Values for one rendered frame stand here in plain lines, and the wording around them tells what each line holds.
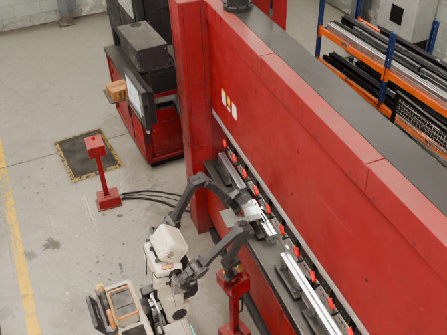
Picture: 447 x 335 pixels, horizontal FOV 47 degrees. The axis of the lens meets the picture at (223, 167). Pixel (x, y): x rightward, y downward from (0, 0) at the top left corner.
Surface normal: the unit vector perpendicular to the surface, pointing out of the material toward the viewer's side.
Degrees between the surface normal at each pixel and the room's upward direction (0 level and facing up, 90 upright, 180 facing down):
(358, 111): 0
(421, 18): 90
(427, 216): 0
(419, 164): 0
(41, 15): 90
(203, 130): 90
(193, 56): 90
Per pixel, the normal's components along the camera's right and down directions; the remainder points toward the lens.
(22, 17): 0.42, 0.56
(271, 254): -0.04, -0.78
